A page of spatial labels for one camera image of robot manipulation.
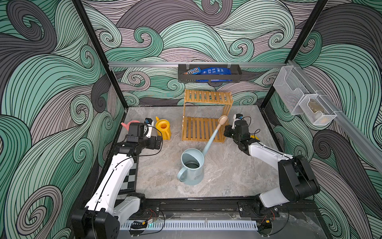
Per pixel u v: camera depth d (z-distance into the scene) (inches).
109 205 15.5
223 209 29.2
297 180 17.2
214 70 36.0
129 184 31.3
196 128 40.7
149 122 27.2
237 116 31.9
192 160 27.2
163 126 37.4
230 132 32.0
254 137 26.4
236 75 35.3
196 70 36.2
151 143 27.4
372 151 19.8
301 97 28.2
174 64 37.0
